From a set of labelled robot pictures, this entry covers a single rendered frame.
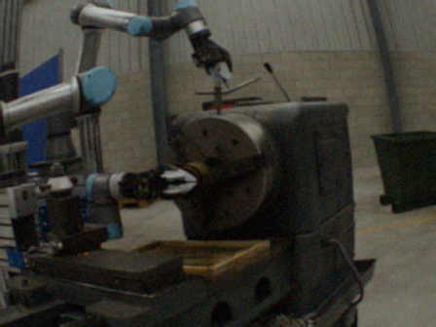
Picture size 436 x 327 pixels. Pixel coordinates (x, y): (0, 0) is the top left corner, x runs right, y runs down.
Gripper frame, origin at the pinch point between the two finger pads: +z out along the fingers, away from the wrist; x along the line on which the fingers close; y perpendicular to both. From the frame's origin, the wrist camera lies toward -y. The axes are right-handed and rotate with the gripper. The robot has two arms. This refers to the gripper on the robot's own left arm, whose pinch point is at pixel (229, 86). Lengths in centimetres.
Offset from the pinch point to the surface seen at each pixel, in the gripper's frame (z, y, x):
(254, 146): 21.7, 18.3, 8.3
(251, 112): 10.5, 1.1, 3.6
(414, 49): -128, -1010, -21
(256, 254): 48, 31, 3
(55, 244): 28, 81, -15
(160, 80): -276, -831, -533
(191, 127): 9.1, 18.3, -6.8
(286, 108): 14.1, 0.7, 14.4
